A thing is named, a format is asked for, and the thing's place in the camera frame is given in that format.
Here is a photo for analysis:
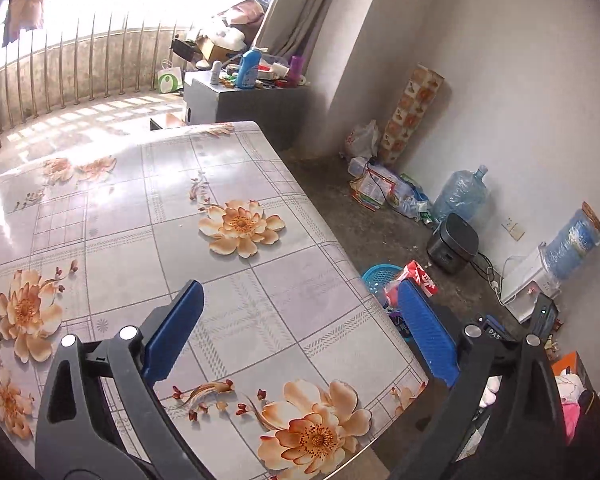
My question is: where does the grey cabinet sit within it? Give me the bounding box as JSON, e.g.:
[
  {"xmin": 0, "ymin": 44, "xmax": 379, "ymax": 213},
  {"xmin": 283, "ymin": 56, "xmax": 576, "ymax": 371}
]
[{"xmin": 182, "ymin": 70, "xmax": 312, "ymax": 150}]

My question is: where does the empty clear water jug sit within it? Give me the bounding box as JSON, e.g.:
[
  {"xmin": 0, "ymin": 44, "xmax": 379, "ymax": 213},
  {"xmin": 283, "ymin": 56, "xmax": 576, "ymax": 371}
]
[{"xmin": 432, "ymin": 164, "xmax": 490, "ymax": 224}]

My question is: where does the green and white paper bag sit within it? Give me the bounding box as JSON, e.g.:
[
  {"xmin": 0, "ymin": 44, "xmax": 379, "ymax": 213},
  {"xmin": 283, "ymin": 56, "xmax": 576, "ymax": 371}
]
[{"xmin": 155, "ymin": 59, "xmax": 185, "ymax": 94}]

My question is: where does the blue plastic waste basket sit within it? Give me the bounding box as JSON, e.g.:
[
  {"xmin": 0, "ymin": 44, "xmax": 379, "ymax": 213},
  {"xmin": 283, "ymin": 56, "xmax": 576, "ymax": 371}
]
[{"xmin": 361, "ymin": 263, "xmax": 407, "ymax": 312}]

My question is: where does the grey curtain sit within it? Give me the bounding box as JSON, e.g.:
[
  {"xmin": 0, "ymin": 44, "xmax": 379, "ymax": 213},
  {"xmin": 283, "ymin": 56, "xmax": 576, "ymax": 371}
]
[{"xmin": 251, "ymin": 0, "xmax": 387, "ymax": 62}]

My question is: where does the pile of colourful packets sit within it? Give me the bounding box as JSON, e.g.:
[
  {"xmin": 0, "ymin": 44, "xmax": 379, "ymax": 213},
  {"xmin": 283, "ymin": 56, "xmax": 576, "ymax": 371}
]
[{"xmin": 348, "ymin": 157, "xmax": 432, "ymax": 222}]

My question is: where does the dark grey rice cooker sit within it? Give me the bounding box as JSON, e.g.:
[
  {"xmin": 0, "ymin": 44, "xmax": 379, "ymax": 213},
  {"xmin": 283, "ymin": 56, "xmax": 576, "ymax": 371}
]
[{"xmin": 426, "ymin": 212, "xmax": 480, "ymax": 276}]

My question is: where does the red and white snack bag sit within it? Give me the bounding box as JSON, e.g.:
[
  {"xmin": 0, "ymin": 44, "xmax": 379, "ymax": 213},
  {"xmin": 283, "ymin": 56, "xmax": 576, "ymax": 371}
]
[{"xmin": 384, "ymin": 259, "xmax": 439, "ymax": 311}]

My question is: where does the patterned wallpaper roll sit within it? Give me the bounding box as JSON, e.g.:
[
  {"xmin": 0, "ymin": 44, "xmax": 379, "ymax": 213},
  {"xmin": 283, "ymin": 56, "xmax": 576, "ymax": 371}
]
[{"xmin": 379, "ymin": 63, "xmax": 446, "ymax": 167}]

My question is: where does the wall socket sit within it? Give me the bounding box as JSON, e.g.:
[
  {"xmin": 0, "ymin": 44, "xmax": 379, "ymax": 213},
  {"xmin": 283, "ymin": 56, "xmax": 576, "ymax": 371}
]
[{"xmin": 502, "ymin": 217, "xmax": 526, "ymax": 242}]

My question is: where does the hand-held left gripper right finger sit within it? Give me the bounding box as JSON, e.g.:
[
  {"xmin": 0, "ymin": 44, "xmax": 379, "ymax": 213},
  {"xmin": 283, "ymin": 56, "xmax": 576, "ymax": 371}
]
[{"xmin": 387, "ymin": 278, "xmax": 568, "ymax": 480}]

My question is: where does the blue detergent bottle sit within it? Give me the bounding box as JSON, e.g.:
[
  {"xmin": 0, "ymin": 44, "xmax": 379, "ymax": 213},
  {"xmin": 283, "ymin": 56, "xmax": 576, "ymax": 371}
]
[{"xmin": 235, "ymin": 47, "xmax": 262, "ymax": 90}]

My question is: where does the white plastic bag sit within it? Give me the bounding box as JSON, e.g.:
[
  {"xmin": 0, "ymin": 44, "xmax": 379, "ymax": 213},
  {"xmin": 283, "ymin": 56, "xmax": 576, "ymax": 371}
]
[{"xmin": 343, "ymin": 119, "xmax": 382, "ymax": 162}]

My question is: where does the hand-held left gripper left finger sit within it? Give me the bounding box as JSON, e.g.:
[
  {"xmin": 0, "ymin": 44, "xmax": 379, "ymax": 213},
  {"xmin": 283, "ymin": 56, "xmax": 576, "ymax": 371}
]
[{"xmin": 35, "ymin": 280, "xmax": 216, "ymax": 480}]

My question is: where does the black box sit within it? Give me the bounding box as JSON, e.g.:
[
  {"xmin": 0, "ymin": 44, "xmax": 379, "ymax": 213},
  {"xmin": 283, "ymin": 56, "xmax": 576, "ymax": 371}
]
[{"xmin": 170, "ymin": 37, "xmax": 202, "ymax": 62}]

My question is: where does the metal balcony railing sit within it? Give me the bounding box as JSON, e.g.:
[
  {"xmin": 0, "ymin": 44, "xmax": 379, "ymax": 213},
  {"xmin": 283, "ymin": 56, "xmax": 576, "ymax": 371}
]
[{"xmin": 0, "ymin": 10, "xmax": 192, "ymax": 152}]

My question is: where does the white water dispenser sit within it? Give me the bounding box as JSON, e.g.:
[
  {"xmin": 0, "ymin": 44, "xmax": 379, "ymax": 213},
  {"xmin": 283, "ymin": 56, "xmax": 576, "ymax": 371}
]
[{"xmin": 499, "ymin": 244, "xmax": 564, "ymax": 324}]

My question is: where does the blue water jug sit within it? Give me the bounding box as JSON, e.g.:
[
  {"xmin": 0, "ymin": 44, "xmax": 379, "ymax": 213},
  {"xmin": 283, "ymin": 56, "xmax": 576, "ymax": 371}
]
[{"xmin": 544, "ymin": 201, "xmax": 600, "ymax": 282}]

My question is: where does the cardboard box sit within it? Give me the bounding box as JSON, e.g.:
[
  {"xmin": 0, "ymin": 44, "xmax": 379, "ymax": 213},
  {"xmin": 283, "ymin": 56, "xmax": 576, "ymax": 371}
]
[{"xmin": 199, "ymin": 34, "xmax": 242, "ymax": 64}]

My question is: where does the black backpack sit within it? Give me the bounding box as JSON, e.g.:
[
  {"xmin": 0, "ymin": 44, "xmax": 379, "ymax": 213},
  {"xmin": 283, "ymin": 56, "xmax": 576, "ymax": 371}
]
[{"xmin": 572, "ymin": 387, "xmax": 600, "ymax": 448}]

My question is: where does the purple plastic cup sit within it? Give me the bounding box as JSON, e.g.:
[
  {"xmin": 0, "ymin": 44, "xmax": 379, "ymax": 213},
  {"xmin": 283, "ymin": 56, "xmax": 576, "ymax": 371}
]
[{"xmin": 288, "ymin": 55, "xmax": 306, "ymax": 89}]

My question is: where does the orange box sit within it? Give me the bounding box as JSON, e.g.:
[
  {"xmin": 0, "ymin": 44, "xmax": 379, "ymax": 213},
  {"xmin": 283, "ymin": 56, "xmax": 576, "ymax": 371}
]
[{"xmin": 552, "ymin": 351, "xmax": 594, "ymax": 387}]

